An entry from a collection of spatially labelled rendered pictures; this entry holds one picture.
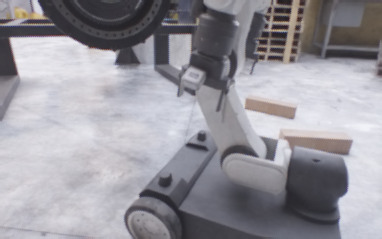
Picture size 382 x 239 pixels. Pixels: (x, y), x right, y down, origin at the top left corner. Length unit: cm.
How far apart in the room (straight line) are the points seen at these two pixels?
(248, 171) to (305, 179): 17
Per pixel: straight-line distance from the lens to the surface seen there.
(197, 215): 83
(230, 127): 82
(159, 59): 331
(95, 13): 112
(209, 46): 55
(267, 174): 82
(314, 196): 88
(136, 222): 93
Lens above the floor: 76
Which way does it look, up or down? 24 degrees down
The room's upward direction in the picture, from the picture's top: 2 degrees clockwise
